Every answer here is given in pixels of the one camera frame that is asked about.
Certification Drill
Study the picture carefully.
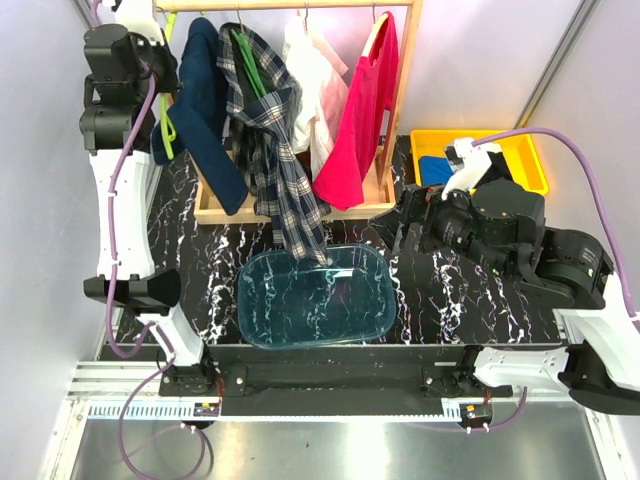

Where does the magenta pink shirt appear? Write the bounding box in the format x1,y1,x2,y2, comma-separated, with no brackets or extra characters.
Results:
312,12,399,211

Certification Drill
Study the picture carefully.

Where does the clear blue plastic basin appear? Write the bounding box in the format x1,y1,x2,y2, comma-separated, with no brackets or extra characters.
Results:
237,244,397,351

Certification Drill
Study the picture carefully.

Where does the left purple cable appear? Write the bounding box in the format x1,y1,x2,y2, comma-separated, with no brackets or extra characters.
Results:
87,0,213,480

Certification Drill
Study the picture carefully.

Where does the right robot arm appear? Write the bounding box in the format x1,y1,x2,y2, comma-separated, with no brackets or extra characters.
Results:
372,179,639,416

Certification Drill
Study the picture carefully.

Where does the blue denim skirt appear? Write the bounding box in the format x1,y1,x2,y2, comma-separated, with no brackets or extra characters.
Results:
167,17,248,215

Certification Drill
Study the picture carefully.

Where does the yellow plastic tray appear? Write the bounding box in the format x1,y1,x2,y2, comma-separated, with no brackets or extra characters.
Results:
410,129,549,196

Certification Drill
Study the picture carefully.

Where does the purple cable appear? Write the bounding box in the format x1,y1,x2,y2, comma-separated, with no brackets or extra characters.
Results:
87,0,213,480
472,126,640,331

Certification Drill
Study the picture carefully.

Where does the navy plaid skirt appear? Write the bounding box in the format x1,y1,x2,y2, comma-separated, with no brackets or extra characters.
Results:
217,22,330,265

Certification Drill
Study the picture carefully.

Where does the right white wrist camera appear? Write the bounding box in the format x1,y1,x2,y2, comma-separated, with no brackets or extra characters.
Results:
441,137,503,200

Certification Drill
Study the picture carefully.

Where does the wooden clothes rack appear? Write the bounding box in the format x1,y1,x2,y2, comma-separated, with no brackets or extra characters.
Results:
153,0,423,230

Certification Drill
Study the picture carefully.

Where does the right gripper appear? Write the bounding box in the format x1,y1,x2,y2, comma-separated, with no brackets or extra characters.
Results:
367,174,515,279

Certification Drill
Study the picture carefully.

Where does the folded blue cloth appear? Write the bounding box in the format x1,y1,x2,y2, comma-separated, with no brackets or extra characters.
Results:
418,156,453,186

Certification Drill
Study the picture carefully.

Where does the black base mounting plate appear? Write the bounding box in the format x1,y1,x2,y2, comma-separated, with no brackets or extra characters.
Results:
160,344,513,399

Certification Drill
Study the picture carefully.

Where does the lime green hanger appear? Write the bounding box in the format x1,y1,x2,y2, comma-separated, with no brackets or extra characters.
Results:
160,12,177,161

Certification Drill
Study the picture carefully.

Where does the white pink garment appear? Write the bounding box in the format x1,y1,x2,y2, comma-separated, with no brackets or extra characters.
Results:
282,16,348,177

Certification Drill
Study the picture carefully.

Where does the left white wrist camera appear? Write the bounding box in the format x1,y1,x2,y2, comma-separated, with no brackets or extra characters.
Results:
90,0,166,46

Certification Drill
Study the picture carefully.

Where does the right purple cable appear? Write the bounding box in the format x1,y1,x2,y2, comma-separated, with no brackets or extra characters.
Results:
472,126,640,331

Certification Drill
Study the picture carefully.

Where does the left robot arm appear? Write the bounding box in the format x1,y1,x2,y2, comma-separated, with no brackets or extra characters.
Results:
79,1,216,396

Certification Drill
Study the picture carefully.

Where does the pale pink hanger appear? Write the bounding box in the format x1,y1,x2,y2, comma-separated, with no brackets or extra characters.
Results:
297,9,349,76

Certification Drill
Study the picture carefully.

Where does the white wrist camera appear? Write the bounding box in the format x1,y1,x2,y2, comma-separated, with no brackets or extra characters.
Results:
441,137,503,200
90,0,166,46

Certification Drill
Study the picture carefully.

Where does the dark green hanger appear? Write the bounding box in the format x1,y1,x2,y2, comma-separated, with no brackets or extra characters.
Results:
231,29,267,98

